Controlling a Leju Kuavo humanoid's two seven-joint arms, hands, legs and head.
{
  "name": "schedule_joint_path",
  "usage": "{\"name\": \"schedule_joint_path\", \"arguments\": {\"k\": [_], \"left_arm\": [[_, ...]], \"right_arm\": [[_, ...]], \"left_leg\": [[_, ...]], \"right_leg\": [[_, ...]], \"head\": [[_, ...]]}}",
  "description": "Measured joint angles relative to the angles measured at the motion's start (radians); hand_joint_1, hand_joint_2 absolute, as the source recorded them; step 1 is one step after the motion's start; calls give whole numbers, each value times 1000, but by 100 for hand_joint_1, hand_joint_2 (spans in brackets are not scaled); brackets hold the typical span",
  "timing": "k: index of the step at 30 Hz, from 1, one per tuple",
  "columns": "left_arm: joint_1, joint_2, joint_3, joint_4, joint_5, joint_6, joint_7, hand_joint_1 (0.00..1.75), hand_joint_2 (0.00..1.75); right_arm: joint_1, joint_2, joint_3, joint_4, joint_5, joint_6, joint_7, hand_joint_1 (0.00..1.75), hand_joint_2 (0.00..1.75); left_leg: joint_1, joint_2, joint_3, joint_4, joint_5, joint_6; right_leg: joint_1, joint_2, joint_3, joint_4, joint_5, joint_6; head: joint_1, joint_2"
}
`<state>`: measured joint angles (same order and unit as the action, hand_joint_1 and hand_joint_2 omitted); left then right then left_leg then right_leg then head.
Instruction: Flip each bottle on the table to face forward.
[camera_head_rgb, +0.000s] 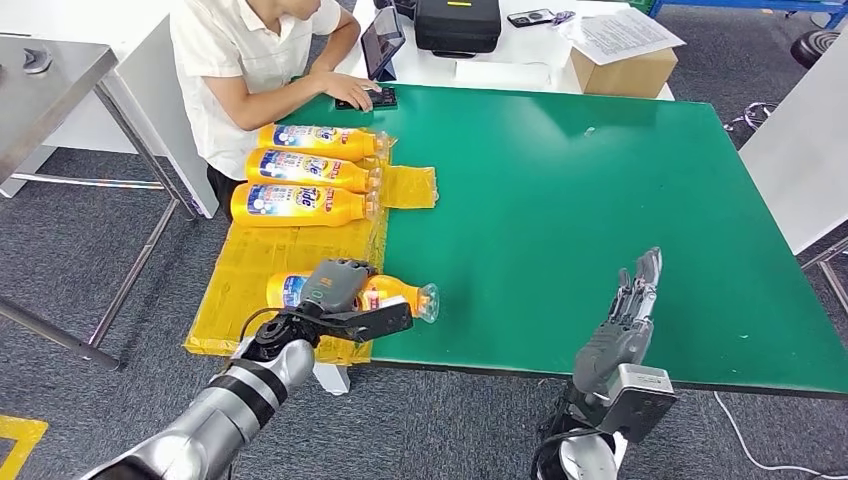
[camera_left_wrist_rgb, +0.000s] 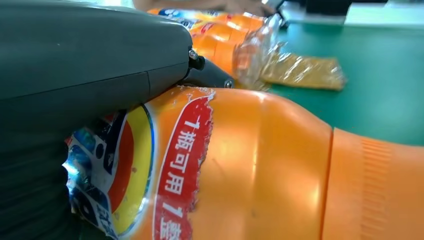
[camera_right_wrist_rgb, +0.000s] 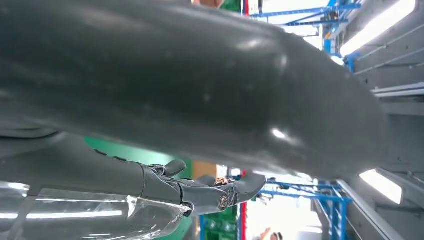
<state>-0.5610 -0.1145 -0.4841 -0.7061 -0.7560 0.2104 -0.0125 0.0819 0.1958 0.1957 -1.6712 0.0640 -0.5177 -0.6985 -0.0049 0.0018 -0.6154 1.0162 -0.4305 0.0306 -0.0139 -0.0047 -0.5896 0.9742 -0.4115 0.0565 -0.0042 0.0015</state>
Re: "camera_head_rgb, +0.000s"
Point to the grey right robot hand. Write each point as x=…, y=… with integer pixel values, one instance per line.
x=619, y=331

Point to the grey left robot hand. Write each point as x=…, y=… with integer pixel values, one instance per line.
x=338, y=285

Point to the person's right hand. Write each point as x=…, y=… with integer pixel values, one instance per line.
x=351, y=87

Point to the smartphone with reddish screen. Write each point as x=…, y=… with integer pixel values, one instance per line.
x=387, y=99

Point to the orange detergent bottle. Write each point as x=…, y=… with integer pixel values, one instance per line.
x=397, y=291
x=298, y=169
x=311, y=140
x=291, y=205

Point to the person's right forearm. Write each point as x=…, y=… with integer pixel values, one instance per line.
x=278, y=109

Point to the person's left forearm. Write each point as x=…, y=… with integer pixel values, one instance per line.
x=338, y=40

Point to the black tablet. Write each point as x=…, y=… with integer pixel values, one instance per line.
x=382, y=41

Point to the yellow taped cardboard mat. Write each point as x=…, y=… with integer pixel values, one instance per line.
x=278, y=252

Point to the white table foot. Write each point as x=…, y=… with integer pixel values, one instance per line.
x=331, y=381

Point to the black carrying case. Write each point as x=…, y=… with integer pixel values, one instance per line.
x=457, y=26

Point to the person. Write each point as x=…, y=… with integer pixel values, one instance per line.
x=225, y=60

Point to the white desk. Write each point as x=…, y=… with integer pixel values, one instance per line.
x=530, y=48

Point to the black smartphone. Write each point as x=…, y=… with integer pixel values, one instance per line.
x=531, y=18

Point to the small purple item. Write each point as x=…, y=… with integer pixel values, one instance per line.
x=563, y=18

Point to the white panel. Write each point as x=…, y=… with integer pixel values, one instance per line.
x=798, y=152

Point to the brown cardboard box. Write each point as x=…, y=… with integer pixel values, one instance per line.
x=619, y=76

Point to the printed paper sheet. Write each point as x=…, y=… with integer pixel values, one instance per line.
x=619, y=36

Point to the stainless steel table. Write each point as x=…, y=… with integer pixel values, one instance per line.
x=36, y=109

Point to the blue metal rack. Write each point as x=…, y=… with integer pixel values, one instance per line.
x=729, y=5

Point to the black round stool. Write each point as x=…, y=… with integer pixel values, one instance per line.
x=815, y=48

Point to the steel frame leg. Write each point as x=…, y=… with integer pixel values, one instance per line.
x=827, y=264

